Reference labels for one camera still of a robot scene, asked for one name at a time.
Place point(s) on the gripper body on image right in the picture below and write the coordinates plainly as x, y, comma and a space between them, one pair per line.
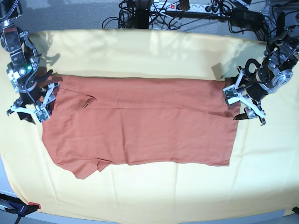
255, 90

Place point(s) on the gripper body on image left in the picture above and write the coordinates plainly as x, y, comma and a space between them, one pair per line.
31, 96

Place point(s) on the terracotta orange T-shirt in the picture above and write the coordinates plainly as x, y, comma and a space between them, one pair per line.
97, 122

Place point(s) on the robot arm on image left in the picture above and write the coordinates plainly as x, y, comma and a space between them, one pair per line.
25, 59

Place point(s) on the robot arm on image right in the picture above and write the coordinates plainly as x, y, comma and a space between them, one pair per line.
257, 80

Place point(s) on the black power adapter brick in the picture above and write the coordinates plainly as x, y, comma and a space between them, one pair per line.
241, 17

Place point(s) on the black upright box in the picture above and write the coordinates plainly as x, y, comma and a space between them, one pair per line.
280, 23

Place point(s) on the pale yellow table cloth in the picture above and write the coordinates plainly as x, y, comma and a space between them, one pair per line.
263, 175

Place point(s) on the black and red bar clamp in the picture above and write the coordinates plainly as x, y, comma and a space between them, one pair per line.
16, 206

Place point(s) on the white power strip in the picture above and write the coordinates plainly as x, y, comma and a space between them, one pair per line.
194, 9

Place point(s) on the black clamp at right corner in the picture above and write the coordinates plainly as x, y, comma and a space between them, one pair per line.
296, 210

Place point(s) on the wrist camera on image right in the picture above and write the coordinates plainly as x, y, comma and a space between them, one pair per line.
231, 95

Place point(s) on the black vertical stand post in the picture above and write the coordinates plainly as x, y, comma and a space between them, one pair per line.
142, 14

